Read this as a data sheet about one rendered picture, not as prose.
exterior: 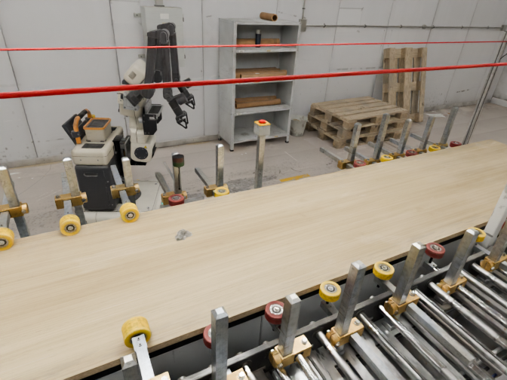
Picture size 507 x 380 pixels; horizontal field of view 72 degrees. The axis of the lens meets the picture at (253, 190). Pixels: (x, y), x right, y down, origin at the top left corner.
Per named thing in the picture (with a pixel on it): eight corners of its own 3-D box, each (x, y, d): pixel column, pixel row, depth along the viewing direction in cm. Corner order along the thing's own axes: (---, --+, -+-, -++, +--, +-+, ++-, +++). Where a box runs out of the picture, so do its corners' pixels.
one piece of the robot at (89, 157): (84, 224, 279) (61, 124, 237) (103, 189, 325) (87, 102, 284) (127, 224, 282) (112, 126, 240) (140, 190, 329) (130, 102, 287)
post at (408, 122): (389, 176, 280) (406, 118, 256) (392, 175, 282) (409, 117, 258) (392, 178, 277) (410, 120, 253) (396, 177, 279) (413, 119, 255)
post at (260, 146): (252, 198, 225) (256, 133, 202) (259, 197, 227) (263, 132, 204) (255, 202, 221) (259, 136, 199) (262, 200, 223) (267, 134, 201)
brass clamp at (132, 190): (111, 194, 180) (109, 185, 177) (138, 188, 185) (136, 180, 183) (112, 200, 175) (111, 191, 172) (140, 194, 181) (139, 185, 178)
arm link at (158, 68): (158, 18, 257) (155, 19, 248) (176, 22, 260) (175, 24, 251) (153, 79, 279) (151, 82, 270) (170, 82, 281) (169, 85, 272)
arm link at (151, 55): (148, 24, 220) (145, 26, 211) (170, 29, 223) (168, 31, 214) (143, 93, 242) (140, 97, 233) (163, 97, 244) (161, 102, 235)
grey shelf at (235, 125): (217, 139, 491) (218, 17, 414) (272, 132, 529) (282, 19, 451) (230, 151, 458) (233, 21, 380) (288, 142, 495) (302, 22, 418)
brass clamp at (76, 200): (56, 203, 169) (54, 194, 167) (87, 198, 175) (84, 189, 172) (56, 210, 165) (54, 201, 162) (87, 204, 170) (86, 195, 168)
